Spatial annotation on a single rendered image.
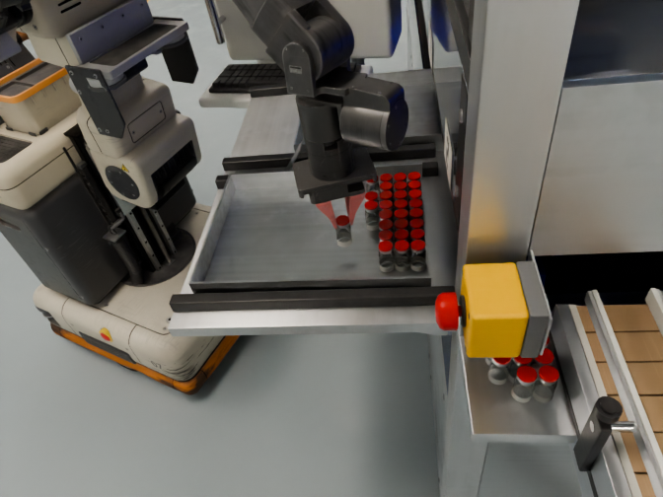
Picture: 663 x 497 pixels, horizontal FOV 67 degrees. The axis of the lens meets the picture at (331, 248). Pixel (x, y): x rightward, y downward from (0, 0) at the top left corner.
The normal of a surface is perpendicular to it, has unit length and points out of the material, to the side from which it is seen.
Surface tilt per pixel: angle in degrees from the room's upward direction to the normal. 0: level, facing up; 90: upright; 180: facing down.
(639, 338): 0
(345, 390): 0
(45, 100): 92
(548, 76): 90
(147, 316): 0
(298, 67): 84
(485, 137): 90
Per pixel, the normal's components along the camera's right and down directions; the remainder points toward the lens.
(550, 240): -0.07, 0.71
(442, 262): -0.13, -0.71
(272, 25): -0.50, 0.55
